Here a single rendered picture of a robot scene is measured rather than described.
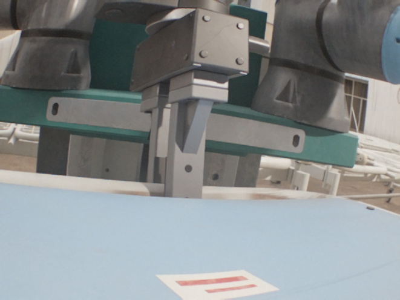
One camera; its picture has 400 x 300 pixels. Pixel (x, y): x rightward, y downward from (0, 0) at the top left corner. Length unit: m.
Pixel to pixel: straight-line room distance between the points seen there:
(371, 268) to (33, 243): 0.16
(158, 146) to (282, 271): 0.22
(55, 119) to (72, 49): 0.11
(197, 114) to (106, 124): 0.32
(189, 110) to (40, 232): 0.19
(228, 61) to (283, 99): 0.40
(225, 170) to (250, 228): 0.63
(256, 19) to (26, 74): 0.47
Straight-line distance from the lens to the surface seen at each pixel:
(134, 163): 0.90
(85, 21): 0.68
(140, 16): 0.38
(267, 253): 0.21
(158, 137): 0.38
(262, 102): 0.73
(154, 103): 0.38
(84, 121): 0.64
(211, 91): 0.33
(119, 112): 0.64
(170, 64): 0.34
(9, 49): 7.15
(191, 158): 0.35
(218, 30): 0.33
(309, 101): 0.70
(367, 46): 0.63
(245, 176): 1.07
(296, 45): 0.73
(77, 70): 0.66
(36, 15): 0.67
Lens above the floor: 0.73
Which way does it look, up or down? 9 degrees down
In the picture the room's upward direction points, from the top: 10 degrees clockwise
